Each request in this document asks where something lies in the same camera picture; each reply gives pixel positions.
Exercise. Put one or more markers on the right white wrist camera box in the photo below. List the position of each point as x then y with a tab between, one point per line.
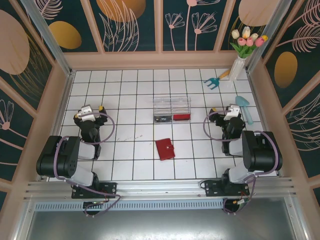
231	113

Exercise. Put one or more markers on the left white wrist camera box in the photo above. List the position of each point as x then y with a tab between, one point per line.
85	113

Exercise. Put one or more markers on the red leather card holder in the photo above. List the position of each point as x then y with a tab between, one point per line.
165	149

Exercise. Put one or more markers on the red credit card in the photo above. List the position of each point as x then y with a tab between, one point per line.
181	117

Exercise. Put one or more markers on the clear acrylic card box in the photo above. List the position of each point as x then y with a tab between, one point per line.
172	105

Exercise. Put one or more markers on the teal toy garden rake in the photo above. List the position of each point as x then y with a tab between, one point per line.
212	82

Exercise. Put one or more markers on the aluminium mounting rail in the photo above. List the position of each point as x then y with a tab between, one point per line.
160	187

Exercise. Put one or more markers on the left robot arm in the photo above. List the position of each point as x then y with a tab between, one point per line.
62	160

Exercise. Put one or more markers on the artificial tulip bouquet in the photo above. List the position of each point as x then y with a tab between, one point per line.
246	42

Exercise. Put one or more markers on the small circuit board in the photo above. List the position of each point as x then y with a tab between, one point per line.
240	202
93	205

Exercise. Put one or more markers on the white ribbed vase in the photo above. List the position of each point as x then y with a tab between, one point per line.
237	68

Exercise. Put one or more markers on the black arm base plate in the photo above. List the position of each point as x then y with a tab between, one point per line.
212	188
110	188

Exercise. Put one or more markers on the aluminium frame post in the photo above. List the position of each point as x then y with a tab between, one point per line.
50	37
262	42

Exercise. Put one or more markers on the black credit card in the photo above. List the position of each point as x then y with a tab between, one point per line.
162	119

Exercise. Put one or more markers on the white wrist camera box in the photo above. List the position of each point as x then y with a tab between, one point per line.
85	113
231	113

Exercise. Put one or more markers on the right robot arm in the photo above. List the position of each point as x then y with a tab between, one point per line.
260	155

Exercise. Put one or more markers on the light blue toy shovel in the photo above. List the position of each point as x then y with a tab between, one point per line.
241	101

